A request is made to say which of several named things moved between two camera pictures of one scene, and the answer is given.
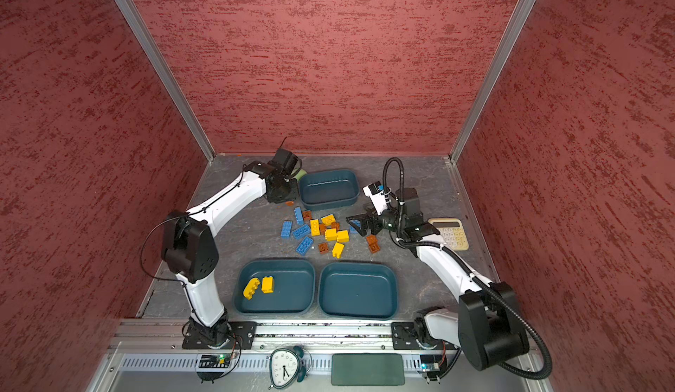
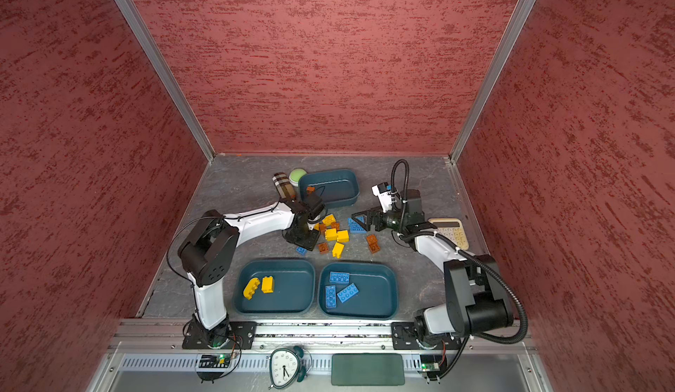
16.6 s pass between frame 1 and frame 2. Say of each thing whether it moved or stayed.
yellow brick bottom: stayed
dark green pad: stayed
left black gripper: moved
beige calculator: stayed
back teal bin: stayed
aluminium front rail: stayed
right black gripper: stayed
